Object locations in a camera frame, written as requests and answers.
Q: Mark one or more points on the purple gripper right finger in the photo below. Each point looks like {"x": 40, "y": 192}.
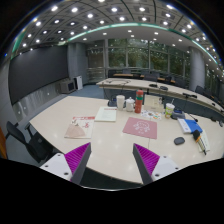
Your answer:
{"x": 151, "y": 166}

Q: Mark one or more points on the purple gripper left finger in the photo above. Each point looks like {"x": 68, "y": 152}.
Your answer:
{"x": 69, "y": 166}

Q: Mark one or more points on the pink mouse pad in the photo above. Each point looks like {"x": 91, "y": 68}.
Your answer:
{"x": 141, "y": 127}

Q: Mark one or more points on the black computer mouse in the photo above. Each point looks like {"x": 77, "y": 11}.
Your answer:
{"x": 179, "y": 140}

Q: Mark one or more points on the red white booklet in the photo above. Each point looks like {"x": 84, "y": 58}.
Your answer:
{"x": 80, "y": 127}

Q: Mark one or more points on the black office chair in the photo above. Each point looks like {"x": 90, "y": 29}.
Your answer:
{"x": 39, "y": 148}

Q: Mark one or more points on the colourful sticker sheet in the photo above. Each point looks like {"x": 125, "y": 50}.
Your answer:
{"x": 151, "y": 115}

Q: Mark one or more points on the red thermos bottle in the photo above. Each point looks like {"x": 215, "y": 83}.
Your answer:
{"x": 138, "y": 101}

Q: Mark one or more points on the white notebook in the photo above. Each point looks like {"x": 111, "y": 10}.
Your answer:
{"x": 106, "y": 114}

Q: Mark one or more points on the black yellow pen case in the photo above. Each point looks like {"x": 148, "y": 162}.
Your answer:
{"x": 198, "y": 139}

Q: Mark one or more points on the drink cup with straw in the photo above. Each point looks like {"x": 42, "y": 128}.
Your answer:
{"x": 169, "y": 108}

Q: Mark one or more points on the beige desk calendar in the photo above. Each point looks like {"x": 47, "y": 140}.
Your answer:
{"x": 153, "y": 103}

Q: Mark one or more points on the white teapot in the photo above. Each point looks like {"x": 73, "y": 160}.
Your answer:
{"x": 130, "y": 104}

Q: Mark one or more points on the white paper cup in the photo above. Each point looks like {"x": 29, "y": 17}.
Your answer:
{"x": 120, "y": 101}

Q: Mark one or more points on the white box monitor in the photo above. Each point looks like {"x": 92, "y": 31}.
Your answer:
{"x": 67, "y": 87}

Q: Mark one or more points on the long curved conference table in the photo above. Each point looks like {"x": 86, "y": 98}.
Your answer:
{"x": 162, "y": 89}

